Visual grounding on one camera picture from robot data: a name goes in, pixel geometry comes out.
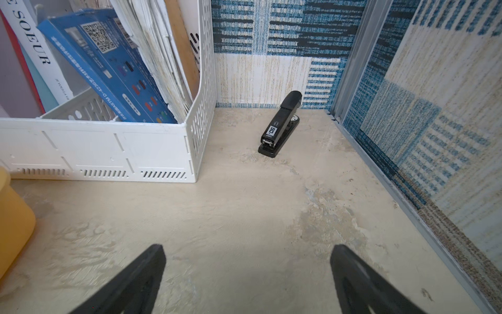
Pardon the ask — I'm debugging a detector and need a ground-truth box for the white perforated file organizer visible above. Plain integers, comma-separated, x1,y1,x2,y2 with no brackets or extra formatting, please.
1,1,217,183

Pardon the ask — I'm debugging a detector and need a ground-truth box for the yellow oval storage tray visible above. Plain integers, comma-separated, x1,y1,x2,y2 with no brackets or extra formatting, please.
1,167,36,279

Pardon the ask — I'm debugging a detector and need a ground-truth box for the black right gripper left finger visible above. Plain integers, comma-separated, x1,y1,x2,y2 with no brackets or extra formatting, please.
72,244,166,313

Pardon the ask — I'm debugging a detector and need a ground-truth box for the white papers stack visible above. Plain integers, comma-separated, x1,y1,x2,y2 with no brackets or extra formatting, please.
111,1,200,123

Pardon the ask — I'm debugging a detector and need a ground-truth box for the white pink book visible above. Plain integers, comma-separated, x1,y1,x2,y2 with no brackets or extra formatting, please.
1,1,76,105

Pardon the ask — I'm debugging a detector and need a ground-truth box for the blue booklet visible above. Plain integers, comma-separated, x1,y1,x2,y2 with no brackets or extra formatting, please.
38,9,176,124

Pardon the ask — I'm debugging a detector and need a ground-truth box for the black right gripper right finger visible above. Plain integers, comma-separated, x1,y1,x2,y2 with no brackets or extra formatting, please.
330,244,424,313

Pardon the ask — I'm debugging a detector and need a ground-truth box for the black stapler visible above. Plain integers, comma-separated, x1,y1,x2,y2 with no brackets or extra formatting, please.
258,90,303,158

